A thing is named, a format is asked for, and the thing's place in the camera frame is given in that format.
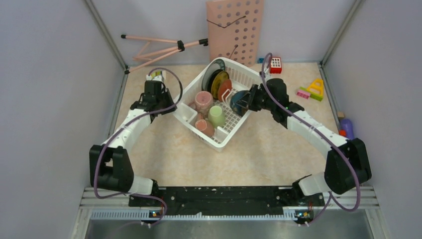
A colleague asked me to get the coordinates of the orange saucer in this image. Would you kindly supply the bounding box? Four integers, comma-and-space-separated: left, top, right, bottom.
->
217, 79, 232, 102

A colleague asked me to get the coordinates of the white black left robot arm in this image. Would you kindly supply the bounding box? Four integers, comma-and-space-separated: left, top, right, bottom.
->
89, 75, 177, 206

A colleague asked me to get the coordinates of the pink mug white interior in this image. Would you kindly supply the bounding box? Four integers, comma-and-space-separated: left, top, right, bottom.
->
195, 113, 215, 137

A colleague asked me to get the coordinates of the white plastic dish rack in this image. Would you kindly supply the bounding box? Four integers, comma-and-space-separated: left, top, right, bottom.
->
173, 57, 262, 152

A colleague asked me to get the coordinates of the pink tripod stand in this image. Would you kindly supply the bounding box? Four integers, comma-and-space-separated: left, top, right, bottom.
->
120, 33, 209, 74

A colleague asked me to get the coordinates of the pink green toy brick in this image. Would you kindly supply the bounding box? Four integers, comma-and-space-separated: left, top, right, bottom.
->
296, 87, 323, 102

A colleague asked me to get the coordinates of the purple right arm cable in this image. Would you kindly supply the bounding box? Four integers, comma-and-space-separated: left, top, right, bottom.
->
261, 52, 362, 227

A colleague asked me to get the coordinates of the red white toy block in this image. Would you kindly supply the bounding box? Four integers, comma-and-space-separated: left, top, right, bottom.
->
270, 57, 282, 74

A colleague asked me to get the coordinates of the white plate green patterned rim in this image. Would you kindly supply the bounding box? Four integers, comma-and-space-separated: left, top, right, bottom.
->
201, 59, 225, 91

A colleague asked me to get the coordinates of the yellow triangle toy block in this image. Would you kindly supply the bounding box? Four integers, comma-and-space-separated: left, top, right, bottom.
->
306, 79, 324, 102

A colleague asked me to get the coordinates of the pink perforated board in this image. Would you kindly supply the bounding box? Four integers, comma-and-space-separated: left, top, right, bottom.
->
206, 0, 265, 67

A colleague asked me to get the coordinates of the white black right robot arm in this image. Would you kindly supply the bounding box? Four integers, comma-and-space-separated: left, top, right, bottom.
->
230, 78, 372, 205

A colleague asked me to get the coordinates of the purple bottle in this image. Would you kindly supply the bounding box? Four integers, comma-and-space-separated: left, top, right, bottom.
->
339, 119, 355, 139

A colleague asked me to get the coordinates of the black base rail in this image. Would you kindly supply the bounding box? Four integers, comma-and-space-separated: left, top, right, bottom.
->
128, 186, 325, 216

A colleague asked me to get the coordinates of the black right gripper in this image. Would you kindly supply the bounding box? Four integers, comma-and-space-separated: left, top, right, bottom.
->
237, 84, 276, 112

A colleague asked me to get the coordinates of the pink patterned mug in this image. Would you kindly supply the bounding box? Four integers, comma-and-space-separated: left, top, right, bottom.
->
189, 91, 213, 113

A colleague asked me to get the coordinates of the striped colourful toy block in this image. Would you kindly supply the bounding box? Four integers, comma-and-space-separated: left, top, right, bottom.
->
147, 70, 167, 82

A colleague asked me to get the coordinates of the light green mug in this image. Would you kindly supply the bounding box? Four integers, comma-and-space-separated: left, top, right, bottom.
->
208, 106, 225, 128

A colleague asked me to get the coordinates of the black glossy plate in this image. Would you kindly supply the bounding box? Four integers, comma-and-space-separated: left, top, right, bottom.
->
206, 69, 222, 93

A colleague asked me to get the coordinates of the yellow patterned plate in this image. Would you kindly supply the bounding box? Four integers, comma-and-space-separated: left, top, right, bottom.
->
211, 70, 229, 100

